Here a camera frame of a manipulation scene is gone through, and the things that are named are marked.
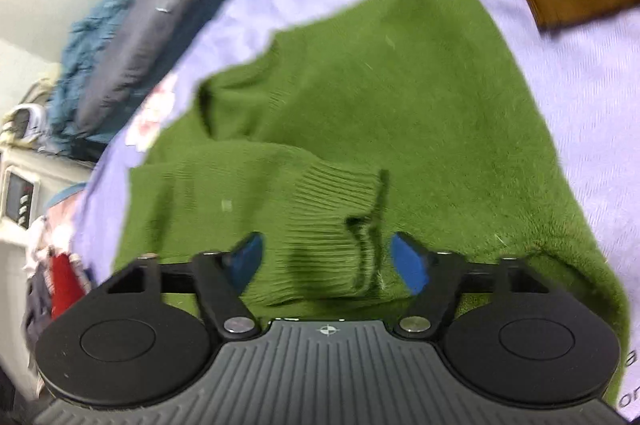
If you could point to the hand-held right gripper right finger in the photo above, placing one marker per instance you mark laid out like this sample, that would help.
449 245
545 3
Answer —
410 262

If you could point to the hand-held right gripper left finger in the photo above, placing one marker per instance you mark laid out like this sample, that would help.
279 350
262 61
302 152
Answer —
245 260

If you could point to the green knit sweater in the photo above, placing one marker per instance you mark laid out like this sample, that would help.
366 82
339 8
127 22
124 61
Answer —
400 105

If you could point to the folded red knit sweater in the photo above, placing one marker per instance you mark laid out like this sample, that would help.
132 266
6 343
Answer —
64 280

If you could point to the pink floral cloth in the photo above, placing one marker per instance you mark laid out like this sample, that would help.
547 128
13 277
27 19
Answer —
60 225

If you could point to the grey cloth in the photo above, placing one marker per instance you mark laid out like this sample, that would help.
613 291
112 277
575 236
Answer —
37 305

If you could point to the white appliance with display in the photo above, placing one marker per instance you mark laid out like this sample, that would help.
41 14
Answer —
20 200

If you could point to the grey quilt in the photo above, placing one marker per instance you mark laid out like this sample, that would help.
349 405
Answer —
165 25

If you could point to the blue crinkled quilt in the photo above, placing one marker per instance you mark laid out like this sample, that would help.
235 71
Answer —
100 35

